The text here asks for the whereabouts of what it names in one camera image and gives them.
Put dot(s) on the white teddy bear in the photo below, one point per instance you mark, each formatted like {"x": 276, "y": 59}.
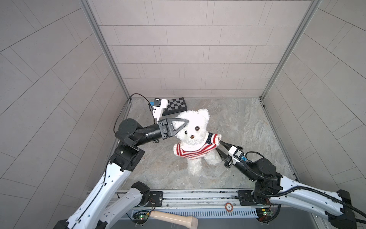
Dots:
{"x": 193, "y": 136}

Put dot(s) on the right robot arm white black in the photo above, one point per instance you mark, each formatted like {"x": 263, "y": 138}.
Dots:
{"x": 273, "y": 188}

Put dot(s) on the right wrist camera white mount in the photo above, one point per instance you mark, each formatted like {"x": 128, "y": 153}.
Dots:
{"x": 236, "y": 154}

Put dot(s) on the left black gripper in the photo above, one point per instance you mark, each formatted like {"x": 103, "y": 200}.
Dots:
{"x": 161, "y": 130}

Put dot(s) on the round red white sticker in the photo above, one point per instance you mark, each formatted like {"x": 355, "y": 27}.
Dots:
{"x": 229, "y": 207}

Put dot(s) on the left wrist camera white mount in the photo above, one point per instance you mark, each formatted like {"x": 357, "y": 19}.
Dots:
{"x": 158, "y": 106}

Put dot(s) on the red white striped knit sweater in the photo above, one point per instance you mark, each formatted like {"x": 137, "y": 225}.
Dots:
{"x": 211, "y": 143}

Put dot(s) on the right green circuit board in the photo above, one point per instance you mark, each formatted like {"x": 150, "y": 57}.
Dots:
{"x": 263, "y": 214}

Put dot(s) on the beige wooden handle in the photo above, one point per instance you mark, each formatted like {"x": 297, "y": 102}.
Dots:
{"x": 188, "y": 222}

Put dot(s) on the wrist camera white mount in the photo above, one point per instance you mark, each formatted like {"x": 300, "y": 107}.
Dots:
{"x": 236, "y": 154}
{"x": 158, "y": 106}

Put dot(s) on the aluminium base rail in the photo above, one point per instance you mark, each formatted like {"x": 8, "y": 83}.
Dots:
{"x": 200, "y": 198}

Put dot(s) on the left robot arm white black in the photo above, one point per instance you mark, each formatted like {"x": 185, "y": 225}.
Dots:
{"x": 95, "y": 213}

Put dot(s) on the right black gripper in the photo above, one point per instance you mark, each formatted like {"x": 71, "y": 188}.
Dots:
{"x": 227, "y": 161}

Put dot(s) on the folded black white chessboard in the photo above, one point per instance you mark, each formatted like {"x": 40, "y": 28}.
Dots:
{"x": 174, "y": 106}

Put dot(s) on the left green circuit board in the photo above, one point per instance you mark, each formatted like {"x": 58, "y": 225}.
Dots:
{"x": 141, "y": 217}

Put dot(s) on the green circuit board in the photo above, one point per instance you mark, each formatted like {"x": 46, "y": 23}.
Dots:
{"x": 263, "y": 214}
{"x": 141, "y": 217}

